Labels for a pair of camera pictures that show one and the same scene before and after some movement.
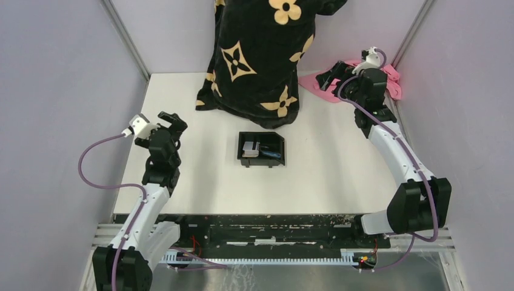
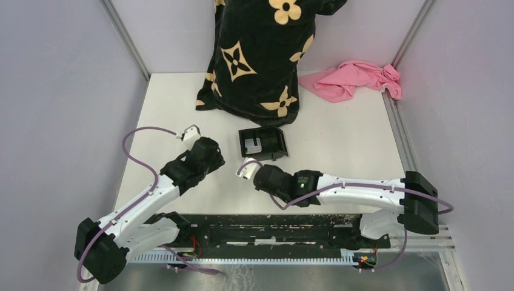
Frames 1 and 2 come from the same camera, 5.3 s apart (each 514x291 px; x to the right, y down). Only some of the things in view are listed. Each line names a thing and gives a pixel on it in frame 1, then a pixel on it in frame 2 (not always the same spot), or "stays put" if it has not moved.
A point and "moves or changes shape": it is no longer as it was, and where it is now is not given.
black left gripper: [179, 125] -> [217, 161]
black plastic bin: [276, 143] moves or changes shape
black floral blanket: [260, 45] stays put
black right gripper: [325, 79] -> [268, 165]
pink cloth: [331, 94] stays put
